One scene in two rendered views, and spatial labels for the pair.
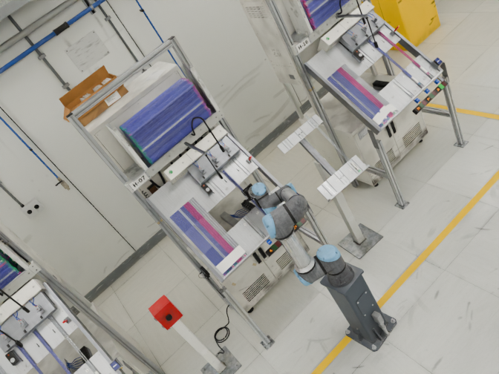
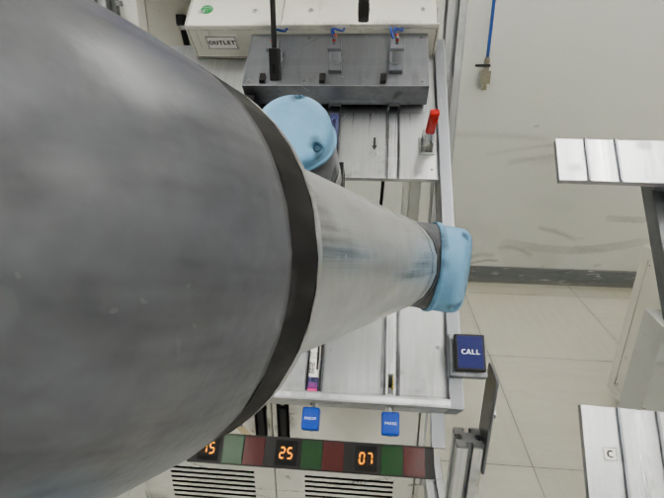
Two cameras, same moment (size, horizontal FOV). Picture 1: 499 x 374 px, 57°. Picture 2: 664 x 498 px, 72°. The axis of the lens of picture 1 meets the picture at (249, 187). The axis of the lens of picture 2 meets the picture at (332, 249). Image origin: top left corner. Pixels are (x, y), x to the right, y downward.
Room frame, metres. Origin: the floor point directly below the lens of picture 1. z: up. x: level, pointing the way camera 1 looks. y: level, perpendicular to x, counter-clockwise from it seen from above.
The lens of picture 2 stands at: (1.76, -0.24, 1.15)
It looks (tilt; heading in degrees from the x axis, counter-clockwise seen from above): 21 degrees down; 22
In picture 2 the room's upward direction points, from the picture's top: straight up
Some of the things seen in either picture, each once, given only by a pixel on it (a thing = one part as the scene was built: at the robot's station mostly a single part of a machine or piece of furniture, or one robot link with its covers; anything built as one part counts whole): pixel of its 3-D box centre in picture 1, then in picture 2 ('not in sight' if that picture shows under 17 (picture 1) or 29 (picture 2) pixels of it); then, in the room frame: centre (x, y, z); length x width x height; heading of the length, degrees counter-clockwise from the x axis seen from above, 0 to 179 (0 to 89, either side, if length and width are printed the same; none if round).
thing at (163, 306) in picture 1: (191, 339); not in sight; (2.16, 0.85, 0.39); 0.24 x 0.24 x 0.78; 17
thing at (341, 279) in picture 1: (338, 271); not in sight; (1.78, -0.16, 0.60); 0.15 x 0.15 x 0.10
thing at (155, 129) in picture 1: (166, 120); not in sight; (2.71, 0.20, 1.52); 0.51 x 0.13 x 0.27; 107
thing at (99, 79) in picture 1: (109, 86); not in sight; (2.96, 0.39, 1.82); 0.68 x 0.30 x 0.20; 107
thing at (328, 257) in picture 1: (329, 258); not in sight; (1.78, -0.15, 0.72); 0.13 x 0.12 x 0.14; 89
